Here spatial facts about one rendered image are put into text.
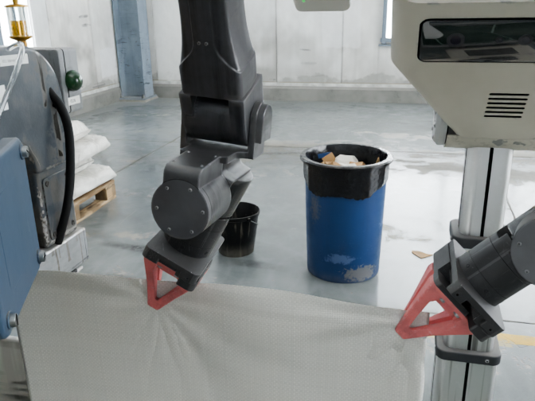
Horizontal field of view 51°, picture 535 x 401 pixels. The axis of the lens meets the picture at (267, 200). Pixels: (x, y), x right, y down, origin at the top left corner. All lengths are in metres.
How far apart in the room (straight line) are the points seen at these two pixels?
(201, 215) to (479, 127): 0.66
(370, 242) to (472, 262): 2.37
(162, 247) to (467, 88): 0.58
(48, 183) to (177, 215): 0.34
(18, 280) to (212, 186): 0.22
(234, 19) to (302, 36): 8.17
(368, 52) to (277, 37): 1.38
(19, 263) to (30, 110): 0.44
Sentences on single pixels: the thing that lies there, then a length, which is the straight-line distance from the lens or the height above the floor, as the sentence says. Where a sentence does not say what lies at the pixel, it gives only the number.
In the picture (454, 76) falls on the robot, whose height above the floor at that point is 1.27.
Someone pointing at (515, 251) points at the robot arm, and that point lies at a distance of 0.48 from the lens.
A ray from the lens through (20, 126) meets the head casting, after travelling 0.77.
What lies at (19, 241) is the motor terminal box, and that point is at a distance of 0.36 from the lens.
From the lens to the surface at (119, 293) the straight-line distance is 0.69.
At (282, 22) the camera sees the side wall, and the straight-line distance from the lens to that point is 8.74.
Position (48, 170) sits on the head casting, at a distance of 0.82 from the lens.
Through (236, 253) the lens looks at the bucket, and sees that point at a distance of 3.25.
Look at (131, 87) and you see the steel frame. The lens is 9.42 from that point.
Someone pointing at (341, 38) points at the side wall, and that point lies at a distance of 8.59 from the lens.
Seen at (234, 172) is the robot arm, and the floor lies 1.22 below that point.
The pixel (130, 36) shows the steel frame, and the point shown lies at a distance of 9.33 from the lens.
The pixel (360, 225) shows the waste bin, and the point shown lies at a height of 0.33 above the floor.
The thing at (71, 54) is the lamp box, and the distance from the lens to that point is 0.86.
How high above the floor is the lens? 1.38
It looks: 19 degrees down
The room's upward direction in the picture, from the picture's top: 1 degrees counter-clockwise
